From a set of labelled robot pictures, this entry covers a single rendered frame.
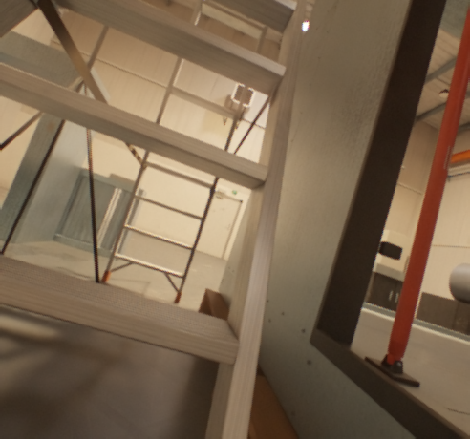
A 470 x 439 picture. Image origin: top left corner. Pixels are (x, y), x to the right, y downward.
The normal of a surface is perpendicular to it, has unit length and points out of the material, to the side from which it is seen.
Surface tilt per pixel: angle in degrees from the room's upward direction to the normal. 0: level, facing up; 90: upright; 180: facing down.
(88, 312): 90
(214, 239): 90
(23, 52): 90
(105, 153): 90
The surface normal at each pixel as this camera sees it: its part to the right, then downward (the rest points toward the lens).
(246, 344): 0.32, -0.42
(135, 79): 0.20, -0.04
